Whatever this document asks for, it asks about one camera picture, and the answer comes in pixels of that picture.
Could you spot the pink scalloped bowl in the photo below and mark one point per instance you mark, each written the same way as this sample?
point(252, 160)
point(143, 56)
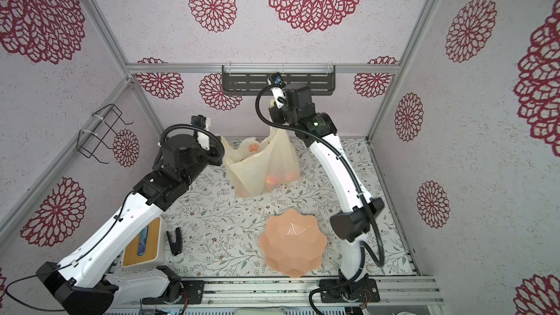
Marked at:
point(293, 244)

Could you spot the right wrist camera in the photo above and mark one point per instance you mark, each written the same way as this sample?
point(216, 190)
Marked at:
point(278, 86)

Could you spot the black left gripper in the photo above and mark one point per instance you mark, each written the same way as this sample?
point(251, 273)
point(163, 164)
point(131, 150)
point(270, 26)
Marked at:
point(214, 149)

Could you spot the white wooden-top box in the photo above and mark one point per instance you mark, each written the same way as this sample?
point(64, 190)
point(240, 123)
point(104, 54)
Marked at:
point(147, 249)

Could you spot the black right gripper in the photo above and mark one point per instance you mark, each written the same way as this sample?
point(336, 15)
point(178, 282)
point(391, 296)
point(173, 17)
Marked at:
point(271, 112)

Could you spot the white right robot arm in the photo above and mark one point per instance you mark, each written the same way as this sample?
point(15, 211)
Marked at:
point(355, 224)

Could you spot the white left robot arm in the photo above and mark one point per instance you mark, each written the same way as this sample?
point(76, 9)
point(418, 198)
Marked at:
point(80, 282)

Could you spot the black clip tool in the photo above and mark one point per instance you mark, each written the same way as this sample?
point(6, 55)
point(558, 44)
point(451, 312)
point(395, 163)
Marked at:
point(175, 241)

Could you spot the cream plastic bag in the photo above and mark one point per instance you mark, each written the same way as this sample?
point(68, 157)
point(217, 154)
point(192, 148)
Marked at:
point(256, 167)

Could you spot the grey wall shelf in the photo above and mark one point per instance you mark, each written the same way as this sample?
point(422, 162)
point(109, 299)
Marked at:
point(250, 83)

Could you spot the black wire wall rack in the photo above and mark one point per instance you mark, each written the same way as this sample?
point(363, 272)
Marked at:
point(92, 137)

